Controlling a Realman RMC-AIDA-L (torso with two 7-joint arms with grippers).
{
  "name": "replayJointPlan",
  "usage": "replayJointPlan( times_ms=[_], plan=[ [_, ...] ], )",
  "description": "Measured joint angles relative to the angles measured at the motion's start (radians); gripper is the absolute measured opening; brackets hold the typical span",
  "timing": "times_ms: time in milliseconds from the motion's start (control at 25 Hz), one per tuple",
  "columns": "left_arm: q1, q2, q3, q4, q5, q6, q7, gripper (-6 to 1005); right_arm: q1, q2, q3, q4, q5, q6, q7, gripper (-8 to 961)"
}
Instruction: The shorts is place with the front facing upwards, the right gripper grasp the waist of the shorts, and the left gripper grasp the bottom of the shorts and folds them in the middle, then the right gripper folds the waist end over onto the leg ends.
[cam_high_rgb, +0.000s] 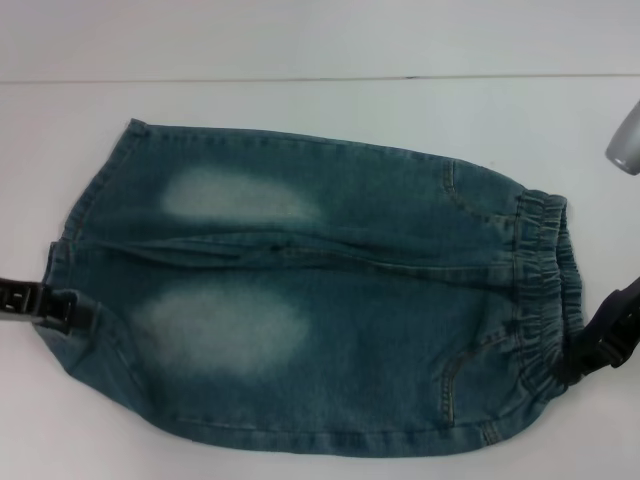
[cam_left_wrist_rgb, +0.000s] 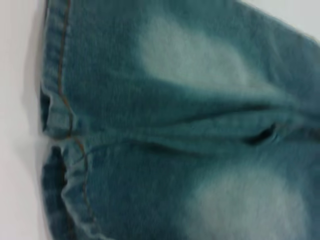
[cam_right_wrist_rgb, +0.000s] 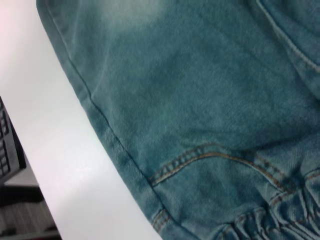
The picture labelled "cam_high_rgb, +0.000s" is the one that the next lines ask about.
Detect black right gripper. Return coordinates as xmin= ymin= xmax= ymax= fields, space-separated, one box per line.
xmin=559 ymin=277 xmax=640 ymax=386

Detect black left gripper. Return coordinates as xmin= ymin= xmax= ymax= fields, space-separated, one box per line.
xmin=0 ymin=277 xmax=96 ymax=334

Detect blue denim shorts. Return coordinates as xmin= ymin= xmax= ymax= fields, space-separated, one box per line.
xmin=37 ymin=117 xmax=587 ymax=451

